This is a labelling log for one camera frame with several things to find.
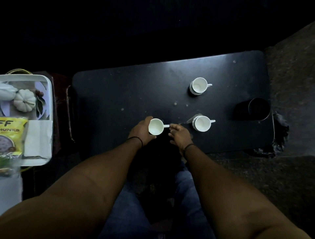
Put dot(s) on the yellow round rim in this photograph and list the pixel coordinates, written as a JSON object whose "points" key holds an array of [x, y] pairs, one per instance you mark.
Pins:
{"points": [[19, 71]]}

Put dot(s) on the black tumbler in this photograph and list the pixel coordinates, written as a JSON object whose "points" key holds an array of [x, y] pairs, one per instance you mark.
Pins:
{"points": [[256, 109]]}

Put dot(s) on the round white pumpkin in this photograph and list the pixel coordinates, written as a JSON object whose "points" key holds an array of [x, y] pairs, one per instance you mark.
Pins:
{"points": [[24, 100]]}

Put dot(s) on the dark green leaves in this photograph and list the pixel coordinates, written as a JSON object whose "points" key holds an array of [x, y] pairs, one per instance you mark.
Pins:
{"points": [[39, 104]]}

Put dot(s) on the black thread wristband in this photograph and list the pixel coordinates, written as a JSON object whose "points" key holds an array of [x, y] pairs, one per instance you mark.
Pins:
{"points": [[138, 138], [187, 147]]}

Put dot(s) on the person's right fingers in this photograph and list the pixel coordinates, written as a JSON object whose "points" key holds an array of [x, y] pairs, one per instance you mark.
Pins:
{"points": [[173, 134]]}

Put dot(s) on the yellow snack packet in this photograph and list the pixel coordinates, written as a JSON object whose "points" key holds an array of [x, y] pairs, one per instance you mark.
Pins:
{"points": [[11, 135]]}

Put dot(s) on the clear plastic packet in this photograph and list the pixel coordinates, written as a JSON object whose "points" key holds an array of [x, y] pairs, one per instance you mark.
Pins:
{"points": [[8, 166]]}

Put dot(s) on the white ceramic cup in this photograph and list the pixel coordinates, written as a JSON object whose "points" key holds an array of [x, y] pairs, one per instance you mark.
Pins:
{"points": [[155, 126], [198, 86], [201, 123]]}

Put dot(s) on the person's left hand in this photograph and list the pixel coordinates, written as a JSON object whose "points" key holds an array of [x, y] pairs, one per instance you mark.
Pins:
{"points": [[140, 131]]}

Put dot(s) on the blue jeans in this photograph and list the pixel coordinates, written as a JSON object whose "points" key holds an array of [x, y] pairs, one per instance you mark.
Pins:
{"points": [[128, 216]]}

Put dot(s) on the long white gourd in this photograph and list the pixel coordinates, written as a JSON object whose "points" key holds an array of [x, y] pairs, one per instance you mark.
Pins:
{"points": [[7, 92]]}

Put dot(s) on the person's right forearm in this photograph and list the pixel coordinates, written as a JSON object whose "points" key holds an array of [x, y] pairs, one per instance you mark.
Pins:
{"points": [[228, 197]]}

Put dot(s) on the torn black plastic sheet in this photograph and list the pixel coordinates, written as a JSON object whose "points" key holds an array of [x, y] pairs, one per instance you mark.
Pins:
{"points": [[280, 133]]}

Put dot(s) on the white paper box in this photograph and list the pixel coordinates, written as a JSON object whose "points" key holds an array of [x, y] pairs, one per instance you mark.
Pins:
{"points": [[38, 139]]}

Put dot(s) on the person's left thumb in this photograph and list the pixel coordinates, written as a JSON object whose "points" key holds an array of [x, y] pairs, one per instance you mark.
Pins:
{"points": [[152, 137]]}

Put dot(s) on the person's right hand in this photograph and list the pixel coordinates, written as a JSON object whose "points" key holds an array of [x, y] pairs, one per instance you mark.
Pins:
{"points": [[182, 136]]}

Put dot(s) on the person's left forearm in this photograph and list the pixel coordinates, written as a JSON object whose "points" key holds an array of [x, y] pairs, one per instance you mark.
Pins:
{"points": [[81, 192]]}

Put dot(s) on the white rectangular tray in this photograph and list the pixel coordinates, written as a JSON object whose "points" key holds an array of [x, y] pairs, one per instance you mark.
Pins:
{"points": [[37, 78]]}

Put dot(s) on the pale round plate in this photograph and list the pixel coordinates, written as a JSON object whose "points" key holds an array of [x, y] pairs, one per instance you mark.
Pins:
{"points": [[40, 88]]}

